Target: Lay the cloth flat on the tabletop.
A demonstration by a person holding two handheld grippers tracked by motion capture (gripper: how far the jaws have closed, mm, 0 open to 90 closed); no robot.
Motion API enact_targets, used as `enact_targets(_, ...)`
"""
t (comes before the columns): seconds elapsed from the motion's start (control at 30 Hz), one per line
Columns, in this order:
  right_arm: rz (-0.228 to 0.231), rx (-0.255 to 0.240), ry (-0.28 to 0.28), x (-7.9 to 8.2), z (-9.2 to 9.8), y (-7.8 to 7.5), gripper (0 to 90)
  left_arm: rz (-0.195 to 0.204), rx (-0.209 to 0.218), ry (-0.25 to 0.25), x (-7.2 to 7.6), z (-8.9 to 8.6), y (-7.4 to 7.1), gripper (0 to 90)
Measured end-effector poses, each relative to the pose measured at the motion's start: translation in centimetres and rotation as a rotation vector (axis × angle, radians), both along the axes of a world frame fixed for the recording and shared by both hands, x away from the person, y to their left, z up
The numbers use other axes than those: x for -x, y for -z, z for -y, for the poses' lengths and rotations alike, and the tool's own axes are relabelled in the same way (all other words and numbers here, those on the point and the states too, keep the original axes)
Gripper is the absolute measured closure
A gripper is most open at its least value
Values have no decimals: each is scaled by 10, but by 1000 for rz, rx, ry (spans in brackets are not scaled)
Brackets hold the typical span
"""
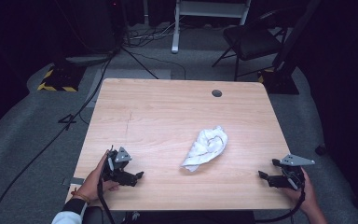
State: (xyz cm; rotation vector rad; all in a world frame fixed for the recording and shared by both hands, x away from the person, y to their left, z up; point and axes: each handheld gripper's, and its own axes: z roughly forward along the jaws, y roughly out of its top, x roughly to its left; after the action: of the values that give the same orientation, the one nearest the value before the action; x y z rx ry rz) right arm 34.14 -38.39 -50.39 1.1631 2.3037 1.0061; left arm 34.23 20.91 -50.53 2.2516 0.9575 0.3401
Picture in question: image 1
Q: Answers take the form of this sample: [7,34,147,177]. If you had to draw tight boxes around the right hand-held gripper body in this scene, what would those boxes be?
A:
[279,153,317,191]

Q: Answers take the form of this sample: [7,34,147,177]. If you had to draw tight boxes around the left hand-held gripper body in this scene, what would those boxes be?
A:
[102,146,133,183]

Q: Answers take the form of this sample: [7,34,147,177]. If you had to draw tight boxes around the white cloth with coloured stitching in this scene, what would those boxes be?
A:
[180,125,229,173]

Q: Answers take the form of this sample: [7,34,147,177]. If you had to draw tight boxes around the person's right hand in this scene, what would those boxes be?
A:
[286,167,320,217]

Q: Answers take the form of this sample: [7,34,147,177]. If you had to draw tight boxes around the person's left hand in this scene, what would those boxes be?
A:
[76,150,121,203]

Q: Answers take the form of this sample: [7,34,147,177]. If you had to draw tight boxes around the black caster wheel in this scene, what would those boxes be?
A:
[314,143,328,157]

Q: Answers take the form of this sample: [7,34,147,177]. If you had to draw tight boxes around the grey tape strip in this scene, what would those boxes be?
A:
[62,176,86,188]

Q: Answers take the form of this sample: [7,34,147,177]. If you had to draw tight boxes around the person's dark lap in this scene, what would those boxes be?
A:
[83,205,256,224]

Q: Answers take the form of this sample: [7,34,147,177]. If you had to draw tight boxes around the yellow black striped stand base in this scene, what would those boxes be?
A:
[256,67,300,95]
[36,63,88,93]

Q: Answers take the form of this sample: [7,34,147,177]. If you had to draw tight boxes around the black folding chair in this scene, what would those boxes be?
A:
[211,7,290,82]

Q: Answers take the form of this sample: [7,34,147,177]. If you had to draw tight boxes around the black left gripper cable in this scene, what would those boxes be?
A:
[96,157,117,224]

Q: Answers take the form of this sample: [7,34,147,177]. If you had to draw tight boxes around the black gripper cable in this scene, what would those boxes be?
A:
[96,157,117,224]
[255,183,307,224]

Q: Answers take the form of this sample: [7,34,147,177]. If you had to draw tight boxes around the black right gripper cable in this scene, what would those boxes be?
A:
[255,183,307,224]

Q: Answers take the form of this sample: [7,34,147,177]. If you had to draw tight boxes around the orange bracelet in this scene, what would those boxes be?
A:
[71,189,91,203]

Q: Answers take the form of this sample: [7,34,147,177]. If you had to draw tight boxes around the long black floor cable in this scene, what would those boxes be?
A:
[0,46,129,224]

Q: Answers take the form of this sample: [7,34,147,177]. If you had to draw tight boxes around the black slanted stand post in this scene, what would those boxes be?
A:
[272,0,322,73]

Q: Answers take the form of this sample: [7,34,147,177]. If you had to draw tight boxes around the bundle of floor cables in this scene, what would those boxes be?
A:
[122,21,181,49]

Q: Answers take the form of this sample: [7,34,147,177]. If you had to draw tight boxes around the white metal desk frame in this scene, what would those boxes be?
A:
[171,0,253,55]

